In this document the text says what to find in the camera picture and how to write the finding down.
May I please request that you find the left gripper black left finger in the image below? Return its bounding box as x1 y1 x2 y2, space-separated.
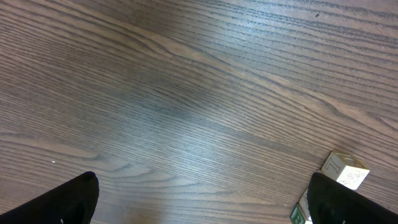
1 171 100 224

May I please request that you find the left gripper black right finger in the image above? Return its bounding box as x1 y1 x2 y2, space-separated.
307 172 397 224

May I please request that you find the white red-edged block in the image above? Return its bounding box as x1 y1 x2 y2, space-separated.
321 150 369 190

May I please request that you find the red M block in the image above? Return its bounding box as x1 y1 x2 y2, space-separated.
298 189 312 223

